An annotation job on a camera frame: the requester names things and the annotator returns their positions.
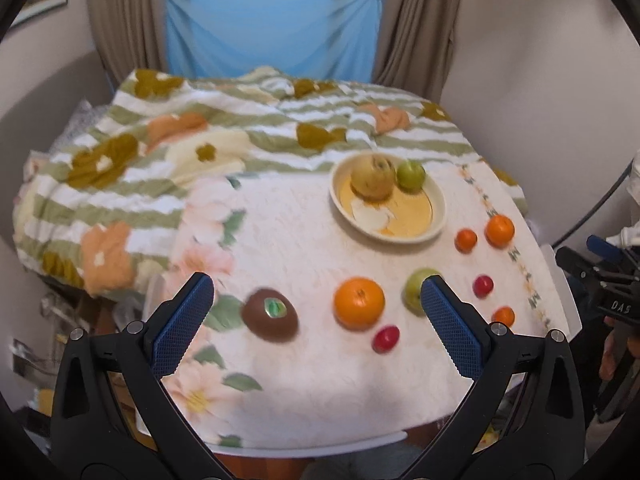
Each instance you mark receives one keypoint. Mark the person's right hand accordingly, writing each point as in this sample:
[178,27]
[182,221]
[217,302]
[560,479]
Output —
[609,357]

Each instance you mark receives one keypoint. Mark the large orange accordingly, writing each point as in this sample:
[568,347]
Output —
[359,304]

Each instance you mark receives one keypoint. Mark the medium orange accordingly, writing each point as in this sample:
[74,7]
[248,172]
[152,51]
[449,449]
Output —
[500,230]

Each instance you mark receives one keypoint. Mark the green striped floral blanket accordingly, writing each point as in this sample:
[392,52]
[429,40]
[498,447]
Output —
[150,190]

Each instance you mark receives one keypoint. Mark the beige curtain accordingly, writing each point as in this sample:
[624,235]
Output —
[420,25]
[125,15]

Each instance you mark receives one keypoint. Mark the large green apple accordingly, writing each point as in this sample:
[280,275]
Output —
[414,290]

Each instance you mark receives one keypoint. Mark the yellow-brown pear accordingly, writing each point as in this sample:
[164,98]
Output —
[372,179]

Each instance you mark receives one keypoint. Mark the light blue cloth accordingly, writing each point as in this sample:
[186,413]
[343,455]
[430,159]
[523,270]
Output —
[272,30]

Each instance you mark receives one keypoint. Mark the white table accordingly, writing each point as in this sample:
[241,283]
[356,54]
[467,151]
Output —
[565,290]

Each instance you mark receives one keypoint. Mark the cream bowl with yellow inside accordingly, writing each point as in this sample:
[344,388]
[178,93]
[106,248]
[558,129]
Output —
[415,217]

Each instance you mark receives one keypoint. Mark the white floral cloth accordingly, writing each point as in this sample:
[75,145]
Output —
[310,260]

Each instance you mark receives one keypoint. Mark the red plum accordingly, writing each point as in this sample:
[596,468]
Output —
[483,286]
[385,338]

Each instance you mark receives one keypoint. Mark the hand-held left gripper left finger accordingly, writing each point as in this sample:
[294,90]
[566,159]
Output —
[182,327]

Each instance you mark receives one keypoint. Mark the grey upholstered headboard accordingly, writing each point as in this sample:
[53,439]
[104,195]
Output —
[45,105]

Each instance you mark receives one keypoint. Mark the brown kiwi with green sticker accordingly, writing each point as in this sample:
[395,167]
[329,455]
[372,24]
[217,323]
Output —
[270,316]

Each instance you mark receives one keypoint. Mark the small orange mandarin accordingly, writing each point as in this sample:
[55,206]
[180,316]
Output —
[504,316]
[466,240]

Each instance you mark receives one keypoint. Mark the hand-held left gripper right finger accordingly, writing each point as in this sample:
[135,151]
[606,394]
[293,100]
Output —
[450,327]

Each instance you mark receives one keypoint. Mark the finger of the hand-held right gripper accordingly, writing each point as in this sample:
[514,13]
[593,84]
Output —
[577,262]
[602,246]

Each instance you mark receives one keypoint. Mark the grey patterned pillow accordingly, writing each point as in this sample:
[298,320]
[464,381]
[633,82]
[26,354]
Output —
[80,117]

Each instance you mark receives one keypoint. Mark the small green apple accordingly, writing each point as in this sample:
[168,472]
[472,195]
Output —
[411,175]

